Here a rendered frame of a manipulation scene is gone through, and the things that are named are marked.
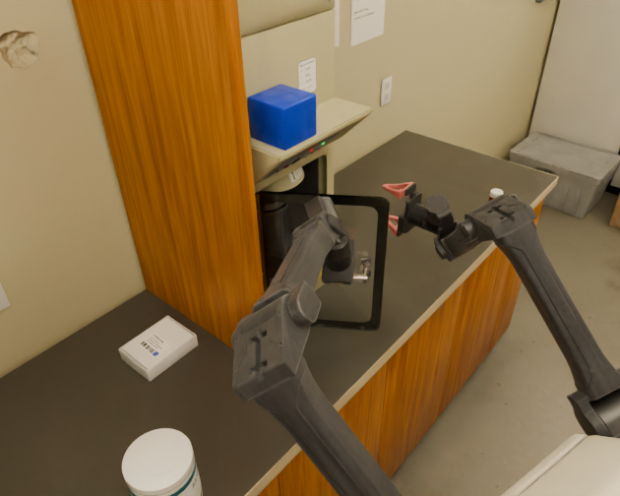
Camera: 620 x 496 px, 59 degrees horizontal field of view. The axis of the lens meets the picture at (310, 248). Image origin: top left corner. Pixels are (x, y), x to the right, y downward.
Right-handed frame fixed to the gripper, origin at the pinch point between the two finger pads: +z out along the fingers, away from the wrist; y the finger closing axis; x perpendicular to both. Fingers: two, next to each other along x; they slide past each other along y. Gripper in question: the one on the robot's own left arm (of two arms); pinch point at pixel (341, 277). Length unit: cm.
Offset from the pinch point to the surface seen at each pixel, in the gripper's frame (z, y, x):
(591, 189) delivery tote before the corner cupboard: 190, -150, 134
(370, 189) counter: 62, -64, 3
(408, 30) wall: 49, -134, 15
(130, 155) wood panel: -14, -23, -52
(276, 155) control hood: -28.3, -13.2, -12.1
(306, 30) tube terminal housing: -33, -43, -8
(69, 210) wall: -4, -13, -70
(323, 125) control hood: -21.4, -26.6, -4.5
